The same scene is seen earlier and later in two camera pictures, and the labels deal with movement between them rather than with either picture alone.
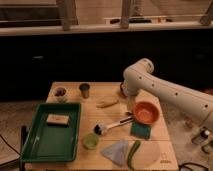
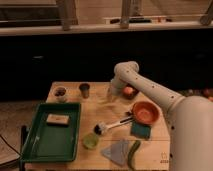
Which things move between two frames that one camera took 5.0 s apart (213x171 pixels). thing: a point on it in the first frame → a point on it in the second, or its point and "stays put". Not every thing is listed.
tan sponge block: (57, 119) stays put
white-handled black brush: (101, 129) stays put
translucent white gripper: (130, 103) → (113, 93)
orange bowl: (146, 113) stays put
